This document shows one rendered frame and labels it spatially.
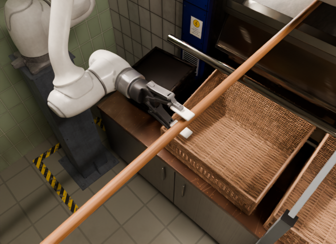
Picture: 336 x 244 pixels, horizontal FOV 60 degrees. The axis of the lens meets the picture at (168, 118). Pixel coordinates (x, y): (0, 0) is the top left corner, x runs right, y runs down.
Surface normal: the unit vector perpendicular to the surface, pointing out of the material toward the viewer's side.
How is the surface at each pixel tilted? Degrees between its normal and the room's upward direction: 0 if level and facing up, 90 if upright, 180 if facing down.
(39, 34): 89
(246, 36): 70
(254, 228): 0
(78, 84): 61
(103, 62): 5
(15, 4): 6
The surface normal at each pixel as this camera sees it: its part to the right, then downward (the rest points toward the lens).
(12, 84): 0.74, 0.54
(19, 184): 0.00, -0.61
